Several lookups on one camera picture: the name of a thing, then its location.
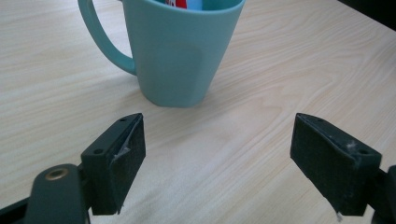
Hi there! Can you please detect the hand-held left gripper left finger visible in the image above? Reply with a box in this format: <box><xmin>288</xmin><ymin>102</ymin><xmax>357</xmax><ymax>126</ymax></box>
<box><xmin>80</xmin><ymin>112</ymin><xmax>147</xmax><ymax>217</ymax></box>

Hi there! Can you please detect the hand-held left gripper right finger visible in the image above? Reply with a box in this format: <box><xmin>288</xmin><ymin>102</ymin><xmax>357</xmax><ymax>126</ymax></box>
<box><xmin>290</xmin><ymin>112</ymin><xmax>383</xmax><ymax>217</ymax></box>

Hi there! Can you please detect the teal cup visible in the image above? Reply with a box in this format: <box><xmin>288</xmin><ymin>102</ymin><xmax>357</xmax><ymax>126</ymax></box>
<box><xmin>77</xmin><ymin>0</ymin><xmax>247</xmax><ymax>109</ymax></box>

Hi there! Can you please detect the red and blue tube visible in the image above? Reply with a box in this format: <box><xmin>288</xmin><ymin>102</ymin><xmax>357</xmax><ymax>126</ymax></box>
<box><xmin>163</xmin><ymin>0</ymin><xmax>204</xmax><ymax>11</ymax></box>

